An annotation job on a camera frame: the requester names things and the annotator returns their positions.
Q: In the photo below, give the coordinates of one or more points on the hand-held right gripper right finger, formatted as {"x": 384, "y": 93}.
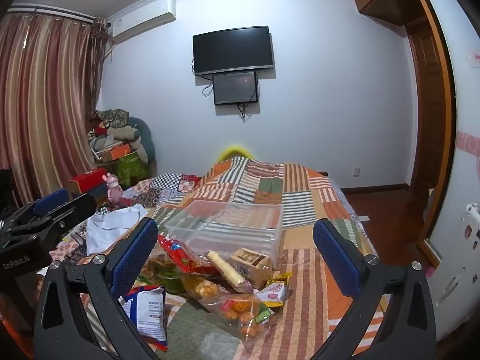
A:
{"x": 333, "y": 259}

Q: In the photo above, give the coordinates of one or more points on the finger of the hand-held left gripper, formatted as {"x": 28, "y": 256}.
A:
{"x": 52, "y": 199}
{"x": 75, "y": 207}

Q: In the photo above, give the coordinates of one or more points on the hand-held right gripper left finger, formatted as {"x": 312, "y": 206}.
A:
{"x": 135, "y": 255}

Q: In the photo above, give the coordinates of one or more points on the green jelly cup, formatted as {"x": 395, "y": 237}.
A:
{"x": 172, "y": 282}

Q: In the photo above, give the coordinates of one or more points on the purple label rice cracker roll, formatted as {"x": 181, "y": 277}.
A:
{"x": 225, "y": 268}

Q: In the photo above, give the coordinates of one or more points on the clear plastic storage bin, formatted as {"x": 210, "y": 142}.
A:
{"x": 225, "y": 217}

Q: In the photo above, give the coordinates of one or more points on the clear bag orange snacks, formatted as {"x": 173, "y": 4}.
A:
{"x": 236, "y": 311}

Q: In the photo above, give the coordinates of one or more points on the clear packet brown biscuits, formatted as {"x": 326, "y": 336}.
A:
{"x": 152, "y": 264}

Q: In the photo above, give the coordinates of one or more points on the dark grey box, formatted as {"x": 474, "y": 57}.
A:
{"x": 93, "y": 192}

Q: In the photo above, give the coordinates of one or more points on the red gift box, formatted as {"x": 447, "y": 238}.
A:
{"x": 88, "y": 180}

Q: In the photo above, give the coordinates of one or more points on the white cloth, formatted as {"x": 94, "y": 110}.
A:
{"x": 108, "y": 225}

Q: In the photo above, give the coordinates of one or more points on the pink plush toy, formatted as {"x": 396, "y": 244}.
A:
{"x": 114, "y": 191}

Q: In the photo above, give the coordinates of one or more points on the red snack packet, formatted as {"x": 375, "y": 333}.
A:
{"x": 180, "y": 255}

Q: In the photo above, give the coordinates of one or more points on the blue white chip packet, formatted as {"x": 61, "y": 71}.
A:
{"x": 150, "y": 311}

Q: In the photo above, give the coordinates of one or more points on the small yellow snack packet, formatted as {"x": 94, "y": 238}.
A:
{"x": 279, "y": 279}

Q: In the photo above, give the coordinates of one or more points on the orange cardboard box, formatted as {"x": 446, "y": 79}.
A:
{"x": 114, "y": 153}

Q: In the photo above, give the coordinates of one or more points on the green cardboard box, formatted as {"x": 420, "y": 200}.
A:
{"x": 131, "y": 168}

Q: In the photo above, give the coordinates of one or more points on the white pink snack packet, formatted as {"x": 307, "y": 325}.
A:
{"x": 273, "y": 294}

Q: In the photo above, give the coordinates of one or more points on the checkered patchwork quilt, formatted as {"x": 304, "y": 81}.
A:
{"x": 168, "y": 184}

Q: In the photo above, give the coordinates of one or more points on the brown sliced cake packet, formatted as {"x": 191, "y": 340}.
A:
{"x": 249, "y": 266}

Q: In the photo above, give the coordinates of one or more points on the pile of clothes and boxes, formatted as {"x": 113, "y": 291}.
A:
{"x": 120, "y": 129}

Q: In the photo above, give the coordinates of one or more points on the striped red curtain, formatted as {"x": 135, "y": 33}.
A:
{"x": 45, "y": 101}

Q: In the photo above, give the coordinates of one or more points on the yellow object behind bed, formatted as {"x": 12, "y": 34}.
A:
{"x": 236, "y": 152}

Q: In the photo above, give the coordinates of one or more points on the white door with stickers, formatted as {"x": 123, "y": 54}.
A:
{"x": 461, "y": 120}

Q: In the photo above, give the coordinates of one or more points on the white air conditioner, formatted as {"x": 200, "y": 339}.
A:
{"x": 142, "y": 20}

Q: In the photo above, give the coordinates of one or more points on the wooden door frame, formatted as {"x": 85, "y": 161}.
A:
{"x": 431, "y": 120}

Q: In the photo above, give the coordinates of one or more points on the small black wall monitor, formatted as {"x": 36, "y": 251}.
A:
{"x": 235, "y": 88}

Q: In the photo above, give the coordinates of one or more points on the black wall television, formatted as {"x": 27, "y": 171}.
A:
{"x": 232, "y": 50}

